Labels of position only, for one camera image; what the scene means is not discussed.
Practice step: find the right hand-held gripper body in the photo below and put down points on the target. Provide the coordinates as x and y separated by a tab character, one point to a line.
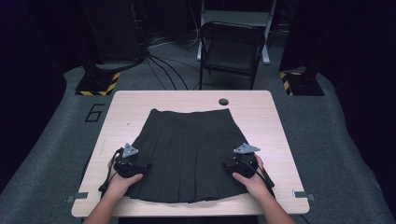
246	166

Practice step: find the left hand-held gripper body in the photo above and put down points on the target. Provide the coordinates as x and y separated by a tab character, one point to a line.
127	168

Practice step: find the person's right hand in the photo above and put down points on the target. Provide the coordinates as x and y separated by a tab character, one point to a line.
257	185

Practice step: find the grey tape strip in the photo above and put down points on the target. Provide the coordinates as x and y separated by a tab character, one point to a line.
79	196
302	194

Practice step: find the black striped stand base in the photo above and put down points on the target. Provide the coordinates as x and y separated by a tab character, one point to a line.
305	84
96	84

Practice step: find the black pleated skirt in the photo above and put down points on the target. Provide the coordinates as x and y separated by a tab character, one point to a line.
186	155

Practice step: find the person's left hand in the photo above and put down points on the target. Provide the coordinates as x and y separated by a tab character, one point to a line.
120	186

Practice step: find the black folding chair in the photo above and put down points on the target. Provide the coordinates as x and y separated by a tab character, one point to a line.
230	53

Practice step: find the dark cabinet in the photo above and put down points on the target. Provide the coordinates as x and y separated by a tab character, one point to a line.
112	31

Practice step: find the white metal stand frame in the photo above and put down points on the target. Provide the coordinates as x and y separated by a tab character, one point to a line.
236	15

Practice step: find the round black table grommet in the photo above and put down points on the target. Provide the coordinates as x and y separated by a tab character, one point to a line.
223	101

